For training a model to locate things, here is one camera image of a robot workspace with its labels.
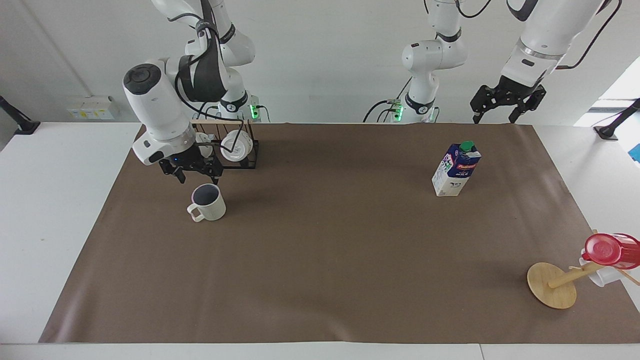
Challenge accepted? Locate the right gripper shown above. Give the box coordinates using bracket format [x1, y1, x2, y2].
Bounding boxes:
[158, 144, 224, 185]

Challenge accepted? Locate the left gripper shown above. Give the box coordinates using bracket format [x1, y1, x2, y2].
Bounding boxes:
[469, 74, 547, 125]

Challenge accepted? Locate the white cup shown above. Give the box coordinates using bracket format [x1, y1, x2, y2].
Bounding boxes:
[194, 131, 215, 159]
[220, 129, 253, 163]

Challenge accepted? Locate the blue and white milk carton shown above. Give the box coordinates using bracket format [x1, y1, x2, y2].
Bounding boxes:
[431, 140, 483, 198]

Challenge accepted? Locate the red transparent cup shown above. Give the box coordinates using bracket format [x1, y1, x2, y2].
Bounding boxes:
[581, 232, 640, 271]

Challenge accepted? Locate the black stand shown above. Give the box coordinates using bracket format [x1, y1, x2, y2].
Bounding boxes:
[593, 98, 640, 141]
[0, 95, 41, 136]

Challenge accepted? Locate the wooden mug tree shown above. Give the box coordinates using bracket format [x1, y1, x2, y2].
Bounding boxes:
[526, 229, 640, 310]

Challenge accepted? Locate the white mug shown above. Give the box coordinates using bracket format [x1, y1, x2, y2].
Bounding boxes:
[578, 257, 624, 288]

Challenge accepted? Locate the cream mug with handle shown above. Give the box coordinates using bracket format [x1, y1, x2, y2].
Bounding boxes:
[186, 183, 227, 223]

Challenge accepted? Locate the black wire cup rack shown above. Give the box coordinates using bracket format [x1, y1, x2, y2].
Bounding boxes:
[191, 117, 261, 171]

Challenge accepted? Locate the black cable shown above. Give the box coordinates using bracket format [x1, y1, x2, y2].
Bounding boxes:
[556, 0, 624, 71]
[363, 75, 414, 124]
[167, 0, 254, 151]

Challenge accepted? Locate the white wall socket box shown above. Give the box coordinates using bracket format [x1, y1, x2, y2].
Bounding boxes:
[67, 95, 121, 121]

